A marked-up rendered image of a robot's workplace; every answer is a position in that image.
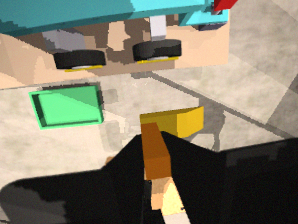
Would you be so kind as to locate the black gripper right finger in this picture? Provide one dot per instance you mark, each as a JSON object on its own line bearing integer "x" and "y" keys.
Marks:
{"x": 205, "y": 179}

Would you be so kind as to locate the green tray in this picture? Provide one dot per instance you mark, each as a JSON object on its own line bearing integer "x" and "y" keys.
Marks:
{"x": 68, "y": 106}
{"x": 36, "y": 105}

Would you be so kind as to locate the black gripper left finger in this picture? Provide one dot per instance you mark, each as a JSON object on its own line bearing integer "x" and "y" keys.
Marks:
{"x": 114, "y": 192}

